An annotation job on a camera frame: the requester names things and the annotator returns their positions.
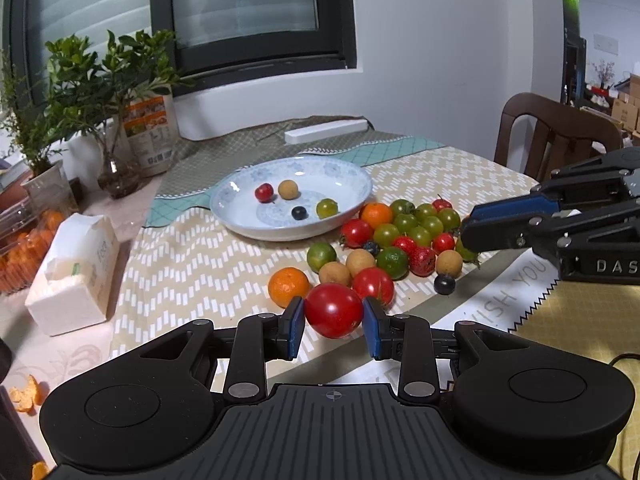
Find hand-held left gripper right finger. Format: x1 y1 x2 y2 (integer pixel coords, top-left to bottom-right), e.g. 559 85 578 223
362 296 531 406

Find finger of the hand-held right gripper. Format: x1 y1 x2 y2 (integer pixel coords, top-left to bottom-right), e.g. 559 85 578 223
470 147 640 224
459 202 640 262

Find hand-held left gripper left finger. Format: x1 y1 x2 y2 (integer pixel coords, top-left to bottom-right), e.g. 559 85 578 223
139 296 307 405

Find large red tomato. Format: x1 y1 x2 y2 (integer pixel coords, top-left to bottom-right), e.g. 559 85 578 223
304 282 364 340

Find orange mandarin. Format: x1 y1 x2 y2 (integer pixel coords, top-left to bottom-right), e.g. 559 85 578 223
360 202 396 231
268 267 311 309

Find blue patterned white plate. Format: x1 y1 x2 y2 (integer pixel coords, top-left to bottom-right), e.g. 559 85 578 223
209 156 373 242

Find speckled red fruit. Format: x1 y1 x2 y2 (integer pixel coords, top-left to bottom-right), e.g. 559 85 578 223
409 246 437 278

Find cluster of green cherry tomatoes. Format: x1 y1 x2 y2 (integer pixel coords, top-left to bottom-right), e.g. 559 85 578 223
372 199 462 248

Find dark wooden chair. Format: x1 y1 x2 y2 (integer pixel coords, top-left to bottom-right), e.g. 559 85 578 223
494 92 626 183

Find dark tall shelf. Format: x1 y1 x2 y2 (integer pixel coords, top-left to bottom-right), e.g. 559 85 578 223
561 30 587 107

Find stack of cardboard boxes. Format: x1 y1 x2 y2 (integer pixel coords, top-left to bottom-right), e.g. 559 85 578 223
612 75 640 133

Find white power strip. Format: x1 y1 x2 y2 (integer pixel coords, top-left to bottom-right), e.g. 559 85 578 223
284 119 368 146

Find white tissue pack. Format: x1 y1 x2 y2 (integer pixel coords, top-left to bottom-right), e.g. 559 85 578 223
24 212 121 337

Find leafy plant in glass vase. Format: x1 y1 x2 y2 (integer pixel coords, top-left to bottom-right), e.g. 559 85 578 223
44 29 196 200

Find orange and white snack bag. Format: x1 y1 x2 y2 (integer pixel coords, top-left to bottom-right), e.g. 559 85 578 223
122 92 178 177

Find dark framed window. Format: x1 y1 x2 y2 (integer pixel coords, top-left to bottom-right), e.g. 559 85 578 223
0 0 358 106

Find clear box of mandarins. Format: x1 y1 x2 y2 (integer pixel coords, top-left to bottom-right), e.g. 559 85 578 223
0 197 68 298

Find thin plant in clear pot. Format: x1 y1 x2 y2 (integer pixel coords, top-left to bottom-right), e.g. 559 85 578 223
0 50 80 216

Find orange peel pieces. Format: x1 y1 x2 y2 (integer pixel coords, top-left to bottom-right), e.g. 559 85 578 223
0 385 46 480

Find books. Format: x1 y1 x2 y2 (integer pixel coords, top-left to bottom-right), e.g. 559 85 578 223
0 160 31 191

